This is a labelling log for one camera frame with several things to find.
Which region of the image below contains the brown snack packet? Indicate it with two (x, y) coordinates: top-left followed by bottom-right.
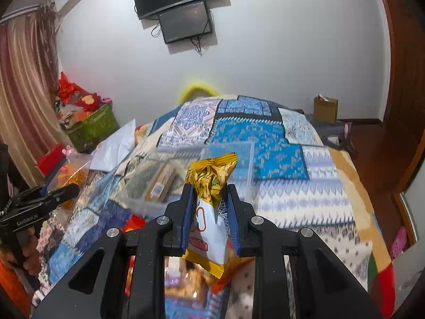
(148, 165), (179, 204)

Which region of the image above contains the green storage box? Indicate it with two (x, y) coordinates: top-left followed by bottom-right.
(66, 104), (120, 151)

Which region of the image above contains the dark low bench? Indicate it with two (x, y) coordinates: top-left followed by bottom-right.
(303, 109), (360, 161)

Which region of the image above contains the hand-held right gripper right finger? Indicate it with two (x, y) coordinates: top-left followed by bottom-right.
(226, 183), (384, 319)

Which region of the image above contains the person's left hand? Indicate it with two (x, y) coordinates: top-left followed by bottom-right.
(17, 235), (42, 276)

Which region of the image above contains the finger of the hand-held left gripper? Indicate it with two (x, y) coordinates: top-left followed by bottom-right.
(33, 183), (81, 211)
(14, 186), (50, 205)

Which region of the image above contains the clear bag of orange snacks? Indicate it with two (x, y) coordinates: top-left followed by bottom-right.
(46, 154), (92, 211)

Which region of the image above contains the pink slipper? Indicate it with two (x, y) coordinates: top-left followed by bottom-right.
(390, 226), (409, 261)

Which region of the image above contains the yellow fluffy ring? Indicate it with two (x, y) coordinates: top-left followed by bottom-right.
(177, 80), (222, 106)

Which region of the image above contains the orange and blue snack packet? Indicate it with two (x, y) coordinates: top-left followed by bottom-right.
(164, 256), (231, 319)

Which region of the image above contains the white plastic bag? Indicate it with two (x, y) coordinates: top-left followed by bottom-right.
(89, 119), (137, 174)

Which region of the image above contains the red snack packet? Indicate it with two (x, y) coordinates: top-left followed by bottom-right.
(121, 215), (147, 233)

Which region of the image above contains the small black wall monitor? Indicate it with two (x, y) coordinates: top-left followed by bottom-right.
(158, 1), (213, 45)

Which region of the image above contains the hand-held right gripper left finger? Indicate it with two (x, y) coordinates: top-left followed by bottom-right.
(31, 183), (200, 319)

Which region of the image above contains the brown cardboard box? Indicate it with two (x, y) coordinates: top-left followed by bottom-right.
(313, 94), (339, 124)

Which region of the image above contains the green box with red items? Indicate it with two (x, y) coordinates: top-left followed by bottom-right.
(54, 71), (113, 131)

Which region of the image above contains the clear plastic container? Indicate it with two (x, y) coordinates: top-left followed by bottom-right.
(120, 140), (257, 221)

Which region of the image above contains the blue patchwork blanket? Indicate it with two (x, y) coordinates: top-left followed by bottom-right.
(36, 95), (396, 319)

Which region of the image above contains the striped brown curtain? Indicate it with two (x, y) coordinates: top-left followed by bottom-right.
(0, 2), (69, 191)

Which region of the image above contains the yellow and white snack packet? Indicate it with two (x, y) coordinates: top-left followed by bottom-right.
(182, 152), (238, 279)

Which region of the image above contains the brown wooden door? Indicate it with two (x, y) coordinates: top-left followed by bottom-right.
(371, 0), (425, 251)

